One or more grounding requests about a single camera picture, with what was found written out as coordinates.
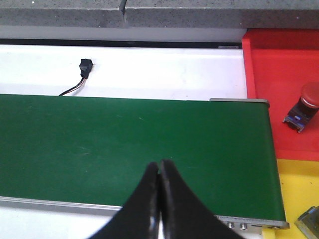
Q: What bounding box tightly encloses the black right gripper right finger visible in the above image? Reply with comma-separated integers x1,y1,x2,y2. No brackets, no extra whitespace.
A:
160,159,242,239

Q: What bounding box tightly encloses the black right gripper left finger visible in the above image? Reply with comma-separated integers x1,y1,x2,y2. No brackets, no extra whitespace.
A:
90,162,160,239

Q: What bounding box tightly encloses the yellow push button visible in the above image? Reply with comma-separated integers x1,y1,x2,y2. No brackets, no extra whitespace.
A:
295,206,319,239

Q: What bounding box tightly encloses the yellow tray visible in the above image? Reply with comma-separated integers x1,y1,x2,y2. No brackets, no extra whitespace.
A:
262,159,319,239

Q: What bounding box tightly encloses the red tray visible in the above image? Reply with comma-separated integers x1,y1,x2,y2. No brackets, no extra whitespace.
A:
242,29,319,161

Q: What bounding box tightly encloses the grey stone counter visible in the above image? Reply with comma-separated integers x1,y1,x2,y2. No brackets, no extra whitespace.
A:
0,0,319,42

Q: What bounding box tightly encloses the aluminium conveyor frame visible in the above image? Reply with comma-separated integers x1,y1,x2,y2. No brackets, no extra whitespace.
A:
0,98,290,231

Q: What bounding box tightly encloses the black cable connector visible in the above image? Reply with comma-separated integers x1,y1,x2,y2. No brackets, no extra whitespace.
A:
59,59,94,96

